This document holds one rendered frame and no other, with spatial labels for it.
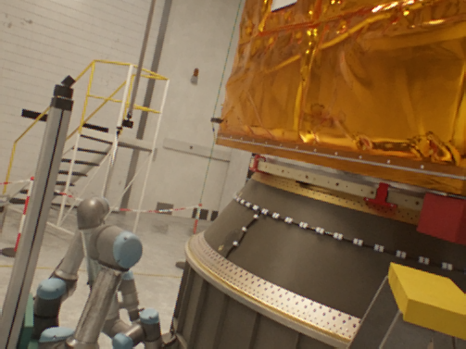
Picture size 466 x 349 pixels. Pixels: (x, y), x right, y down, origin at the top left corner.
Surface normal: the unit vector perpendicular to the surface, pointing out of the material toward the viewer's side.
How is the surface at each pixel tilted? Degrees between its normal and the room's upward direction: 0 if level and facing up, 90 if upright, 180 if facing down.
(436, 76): 89
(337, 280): 62
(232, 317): 90
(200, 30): 90
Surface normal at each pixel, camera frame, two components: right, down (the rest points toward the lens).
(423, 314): -0.23, -0.03
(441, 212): -0.87, -0.18
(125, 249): 0.78, 0.07
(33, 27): 0.46, 0.13
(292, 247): -0.47, -0.57
